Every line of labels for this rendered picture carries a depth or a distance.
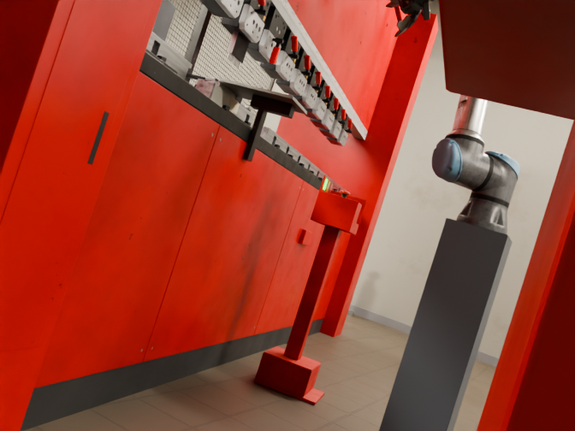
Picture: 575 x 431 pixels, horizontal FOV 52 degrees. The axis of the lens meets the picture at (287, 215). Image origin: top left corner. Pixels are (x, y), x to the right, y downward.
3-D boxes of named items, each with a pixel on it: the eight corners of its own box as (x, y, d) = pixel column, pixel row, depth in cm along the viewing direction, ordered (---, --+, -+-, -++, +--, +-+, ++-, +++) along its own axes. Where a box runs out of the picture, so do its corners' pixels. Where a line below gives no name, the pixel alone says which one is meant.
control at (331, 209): (349, 232, 225) (364, 186, 225) (310, 219, 229) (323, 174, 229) (355, 235, 244) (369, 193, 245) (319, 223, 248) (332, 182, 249)
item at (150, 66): (102, 45, 117) (109, 23, 117) (19, 25, 123) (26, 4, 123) (357, 215, 403) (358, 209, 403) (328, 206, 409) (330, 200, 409)
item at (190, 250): (-33, 450, 115) (103, 45, 117) (-110, 408, 121) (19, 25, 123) (320, 332, 401) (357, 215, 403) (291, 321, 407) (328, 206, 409)
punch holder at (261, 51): (262, 50, 211) (276, 7, 211) (241, 45, 214) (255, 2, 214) (275, 65, 225) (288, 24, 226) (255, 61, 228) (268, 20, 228)
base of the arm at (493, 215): (507, 239, 183) (517, 209, 183) (503, 233, 170) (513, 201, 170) (459, 226, 190) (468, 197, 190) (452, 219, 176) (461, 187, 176)
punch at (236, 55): (229, 58, 198) (239, 32, 198) (224, 57, 198) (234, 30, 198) (240, 68, 207) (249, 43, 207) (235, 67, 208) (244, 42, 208)
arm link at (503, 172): (518, 206, 176) (532, 162, 176) (482, 191, 172) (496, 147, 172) (493, 203, 187) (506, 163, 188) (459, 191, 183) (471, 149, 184)
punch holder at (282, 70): (279, 70, 230) (292, 30, 231) (259, 65, 233) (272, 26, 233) (289, 82, 244) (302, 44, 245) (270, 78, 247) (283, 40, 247)
